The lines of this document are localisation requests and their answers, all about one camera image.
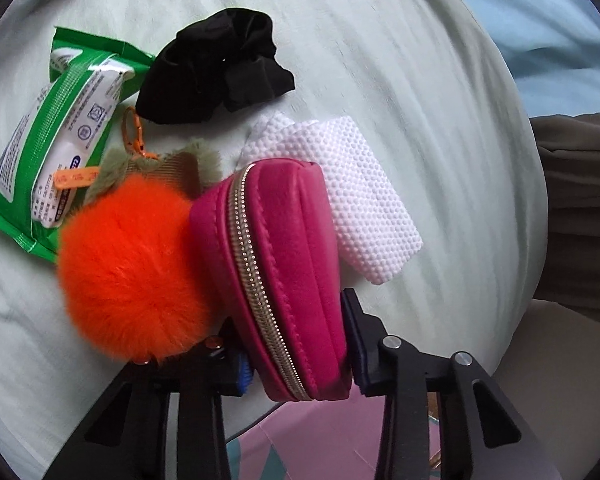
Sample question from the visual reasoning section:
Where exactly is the black cloth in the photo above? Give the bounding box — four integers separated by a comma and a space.
135, 8, 296, 125

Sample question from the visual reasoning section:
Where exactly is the pink patterned cloth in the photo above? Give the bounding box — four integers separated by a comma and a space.
226, 390, 446, 480

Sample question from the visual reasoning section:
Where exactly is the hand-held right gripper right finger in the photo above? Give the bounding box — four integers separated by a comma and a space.
340, 288, 567, 480

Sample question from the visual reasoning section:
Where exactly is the orange fluffy pompom keychain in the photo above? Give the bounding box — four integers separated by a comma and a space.
53, 106, 241, 364

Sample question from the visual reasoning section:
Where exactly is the light blue cloth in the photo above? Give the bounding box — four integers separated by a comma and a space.
440, 0, 600, 117

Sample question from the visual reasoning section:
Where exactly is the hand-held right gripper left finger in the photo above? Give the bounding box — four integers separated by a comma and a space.
45, 321, 253, 480

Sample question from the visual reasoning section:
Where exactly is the brown cloth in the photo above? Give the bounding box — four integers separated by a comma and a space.
529, 113, 600, 323

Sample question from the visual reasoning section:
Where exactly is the green wet wipes pack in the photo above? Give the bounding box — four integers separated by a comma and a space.
0, 26, 157, 265

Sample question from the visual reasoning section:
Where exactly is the pink zipper pouch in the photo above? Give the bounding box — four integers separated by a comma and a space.
189, 158, 355, 403

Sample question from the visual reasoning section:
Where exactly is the pale green bed sheet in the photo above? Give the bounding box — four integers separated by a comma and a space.
0, 0, 549, 480

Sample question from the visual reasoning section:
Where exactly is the white textured cloth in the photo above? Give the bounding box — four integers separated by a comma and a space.
234, 113, 424, 287

